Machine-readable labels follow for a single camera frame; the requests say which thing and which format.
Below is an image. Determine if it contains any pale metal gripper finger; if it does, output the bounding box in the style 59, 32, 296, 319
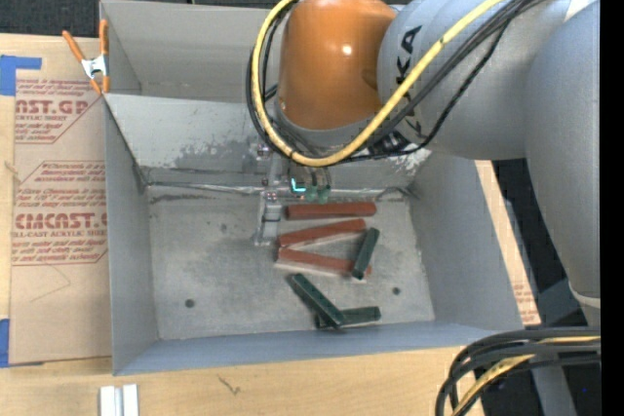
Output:
255, 142, 285, 189
252, 189, 284, 247

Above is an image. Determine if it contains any red-brown flat block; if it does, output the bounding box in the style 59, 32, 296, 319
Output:
285, 202, 378, 221
276, 217, 368, 249
272, 246, 373, 282

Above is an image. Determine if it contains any grey metal bin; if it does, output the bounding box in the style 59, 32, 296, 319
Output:
98, 0, 526, 377

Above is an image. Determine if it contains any dark green flat block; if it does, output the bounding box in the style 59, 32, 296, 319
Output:
314, 306, 382, 331
285, 273, 348, 331
351, 227, 381, 282

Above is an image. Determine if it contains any brown cardboard board, red print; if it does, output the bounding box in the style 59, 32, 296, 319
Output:
0, 32, 543, 368

